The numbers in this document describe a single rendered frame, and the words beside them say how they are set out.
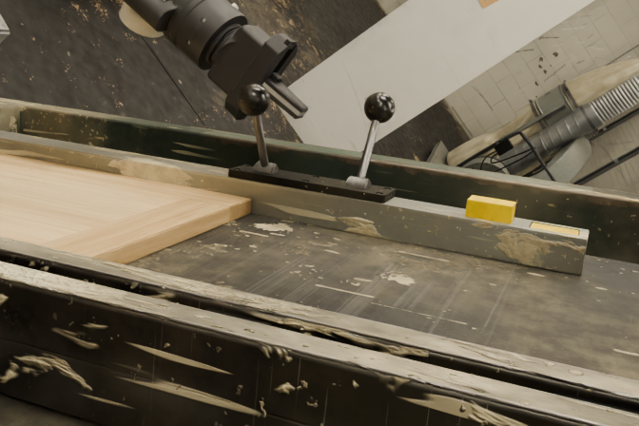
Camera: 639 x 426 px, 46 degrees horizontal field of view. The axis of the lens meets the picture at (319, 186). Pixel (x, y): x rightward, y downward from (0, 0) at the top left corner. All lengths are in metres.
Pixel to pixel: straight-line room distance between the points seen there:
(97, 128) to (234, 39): 0.44
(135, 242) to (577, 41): 8.30
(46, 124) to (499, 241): 0.84
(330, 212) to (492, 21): 3.61
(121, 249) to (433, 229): 0.35
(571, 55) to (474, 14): 4.53
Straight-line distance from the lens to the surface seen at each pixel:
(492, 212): 0.85
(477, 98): 8.98
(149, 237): 0.73
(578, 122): 6.26
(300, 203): 0.90
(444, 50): 4.47
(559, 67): 8.90
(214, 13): 0.97
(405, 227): 0.86
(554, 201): 1.07
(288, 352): 0.37
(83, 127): 1.35
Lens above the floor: 1.75
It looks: 22 degrees down
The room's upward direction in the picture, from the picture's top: 57 degrees clockwise
